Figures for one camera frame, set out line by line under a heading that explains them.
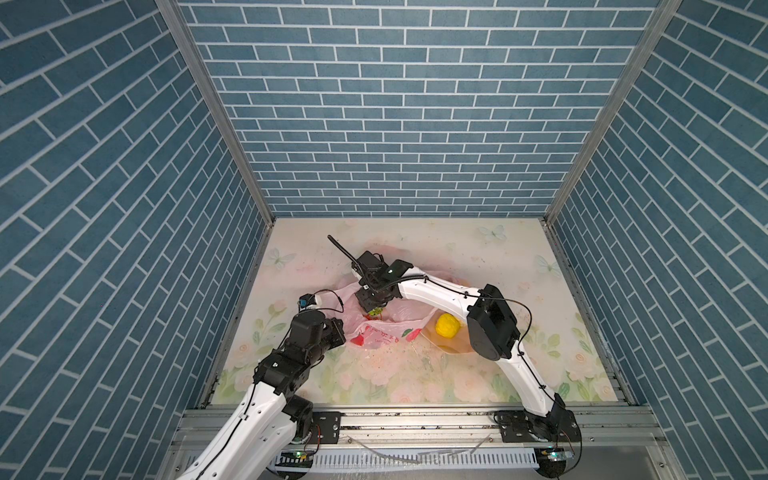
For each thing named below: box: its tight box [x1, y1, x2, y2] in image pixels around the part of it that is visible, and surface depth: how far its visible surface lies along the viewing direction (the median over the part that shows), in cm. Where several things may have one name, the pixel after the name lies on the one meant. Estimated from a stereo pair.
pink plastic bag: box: [322, 281, 435, 350], surface depth 85 cm
